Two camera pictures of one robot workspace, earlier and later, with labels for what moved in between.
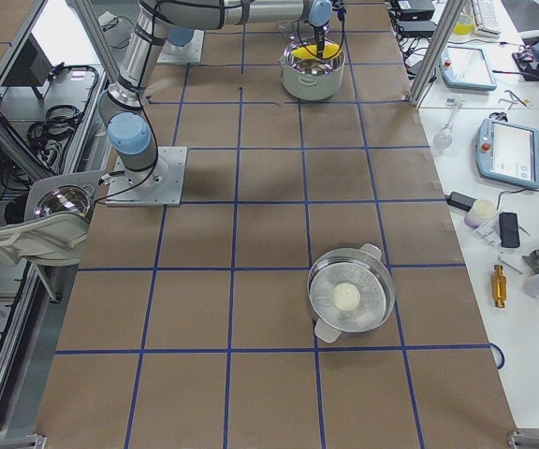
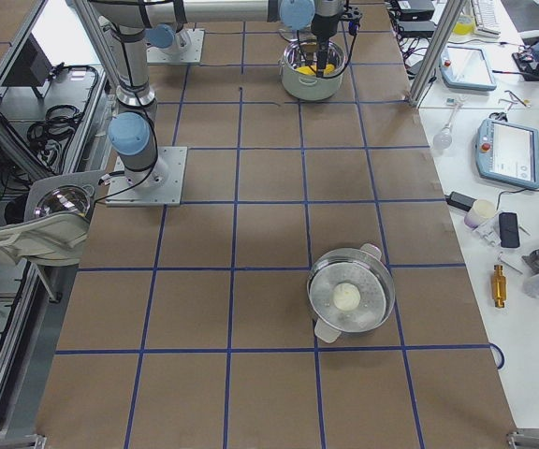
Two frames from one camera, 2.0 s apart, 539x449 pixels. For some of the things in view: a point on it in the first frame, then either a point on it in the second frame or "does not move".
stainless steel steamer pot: [362, 267] does not move
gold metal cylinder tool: [499, 286] does not move
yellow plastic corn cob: [310, 51] to [306, 70]
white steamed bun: [346, 296] does not move
